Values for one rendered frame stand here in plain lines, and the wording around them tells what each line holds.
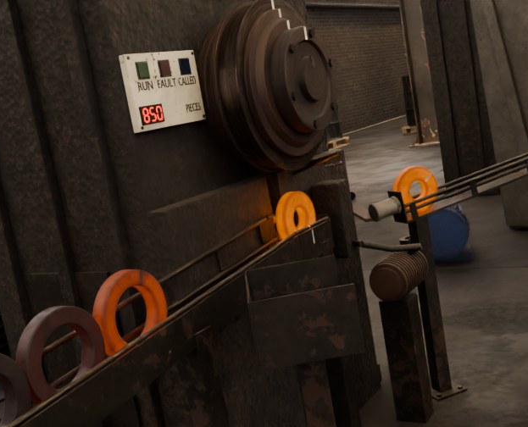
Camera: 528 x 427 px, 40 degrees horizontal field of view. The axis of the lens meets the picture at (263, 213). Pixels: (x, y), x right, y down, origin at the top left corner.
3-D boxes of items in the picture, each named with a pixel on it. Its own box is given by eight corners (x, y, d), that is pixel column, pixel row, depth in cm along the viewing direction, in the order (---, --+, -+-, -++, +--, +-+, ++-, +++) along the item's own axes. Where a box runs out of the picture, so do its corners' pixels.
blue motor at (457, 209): (418, 272, 401) (408, 211, 396) (418, 247, 456) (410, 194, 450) (475, 265, 394) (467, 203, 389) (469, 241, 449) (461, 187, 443)
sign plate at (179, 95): (133, 133, 169) (118, 55, 166) (200, 119, 190) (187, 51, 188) (141, 132, 168) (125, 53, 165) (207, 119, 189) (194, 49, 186)
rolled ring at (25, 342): (90, 290, 138) (78, 290, 139) (13, 334, 123) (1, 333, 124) (116, 377, 142) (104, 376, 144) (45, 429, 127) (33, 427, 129)
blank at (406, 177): (413, 222, 242) (419, 223, 238) (384, 191, 236) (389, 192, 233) (440, 187, 244) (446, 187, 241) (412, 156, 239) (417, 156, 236)
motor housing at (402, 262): (388, 424, 232) (363, 263, 223) (413, 395, 250) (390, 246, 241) (427, 429, 224) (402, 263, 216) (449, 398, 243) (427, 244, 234)
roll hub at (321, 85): (280, 140, 187) (261, 30, 183) (329, 126, 210) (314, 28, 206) (298, 137, 184) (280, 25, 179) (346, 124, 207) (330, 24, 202)
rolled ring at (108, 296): (90, 303, 137) (78, 303, 138) (127, 380, 143) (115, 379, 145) (147, 252, 150) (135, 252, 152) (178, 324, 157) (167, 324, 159)
